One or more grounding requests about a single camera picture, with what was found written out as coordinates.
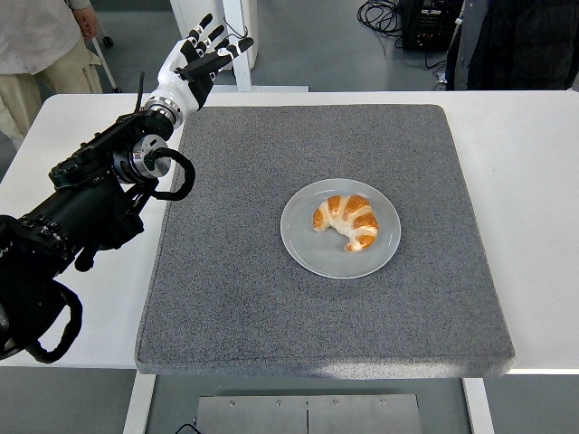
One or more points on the person in light trousers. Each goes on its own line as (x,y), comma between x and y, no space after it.
(36,45)

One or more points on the grey chair with wheels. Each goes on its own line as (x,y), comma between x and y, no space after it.
(107,41)

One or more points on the white-black robot hand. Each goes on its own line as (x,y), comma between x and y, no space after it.
(176,81)

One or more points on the grey felt mat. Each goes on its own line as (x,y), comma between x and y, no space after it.
(316,316)

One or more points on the grey metal plate with screws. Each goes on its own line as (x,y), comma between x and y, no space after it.
(271,416)

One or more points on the white cabinet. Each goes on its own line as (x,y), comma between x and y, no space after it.
(190,9)

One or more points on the white table leg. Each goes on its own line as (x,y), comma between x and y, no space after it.
(138,407)
(479,407)

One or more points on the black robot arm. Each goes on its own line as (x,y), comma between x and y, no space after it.
(81,212)

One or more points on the grey round plate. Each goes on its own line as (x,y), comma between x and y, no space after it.
(307,253)

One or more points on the black electronics box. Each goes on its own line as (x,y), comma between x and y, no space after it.
(420,27)

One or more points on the white table post with foot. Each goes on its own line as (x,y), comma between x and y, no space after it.
(242,74)

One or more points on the person in dark coat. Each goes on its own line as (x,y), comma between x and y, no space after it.
(520,45)

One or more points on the golden croissant bread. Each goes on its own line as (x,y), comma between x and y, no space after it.
(348,217)

